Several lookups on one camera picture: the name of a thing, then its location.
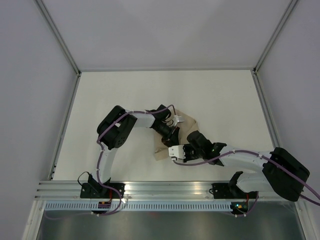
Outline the beige cloth napkin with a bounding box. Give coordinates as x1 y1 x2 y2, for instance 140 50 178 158
153 109 199 161

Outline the left aluminium frame post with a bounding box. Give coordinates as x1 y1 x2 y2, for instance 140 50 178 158
34 0 81 76

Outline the aluminium mounting rail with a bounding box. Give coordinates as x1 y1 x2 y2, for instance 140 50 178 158
33 181 308 201

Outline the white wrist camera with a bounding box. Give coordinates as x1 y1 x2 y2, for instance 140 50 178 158
168 145 186 160
173 115 185 125

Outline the purple cable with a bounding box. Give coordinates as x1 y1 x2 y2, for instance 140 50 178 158
172 149 320 204
96 104 176 187

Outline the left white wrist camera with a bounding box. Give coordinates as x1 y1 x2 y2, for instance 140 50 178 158
173 115 185 125

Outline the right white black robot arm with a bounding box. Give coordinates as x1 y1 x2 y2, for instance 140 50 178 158
182 130 310 202

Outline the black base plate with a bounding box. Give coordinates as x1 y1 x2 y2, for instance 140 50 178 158
208 182 257 200
80 182 125 199

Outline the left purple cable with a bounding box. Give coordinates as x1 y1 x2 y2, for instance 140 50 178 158
96 104 176 187

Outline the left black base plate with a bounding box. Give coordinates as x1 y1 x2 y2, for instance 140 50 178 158
80 182 125 199

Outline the white slotted cable duct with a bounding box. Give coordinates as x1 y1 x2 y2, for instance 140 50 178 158
45 201 232 212

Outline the right aluminium frame post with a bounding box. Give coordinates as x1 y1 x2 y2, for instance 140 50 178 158
252 0 301 75

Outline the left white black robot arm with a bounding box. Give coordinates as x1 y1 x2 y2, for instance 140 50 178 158
91 105 185 198

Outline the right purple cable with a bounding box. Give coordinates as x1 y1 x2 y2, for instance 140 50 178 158
172 149 320 204

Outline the aluminium frame post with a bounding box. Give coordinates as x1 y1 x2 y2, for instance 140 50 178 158
252 0 301 75
34 0 81 76

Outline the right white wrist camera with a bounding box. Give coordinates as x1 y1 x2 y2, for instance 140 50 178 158
168 145 186 160

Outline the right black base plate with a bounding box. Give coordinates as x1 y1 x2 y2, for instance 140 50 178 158
208 182 257 200

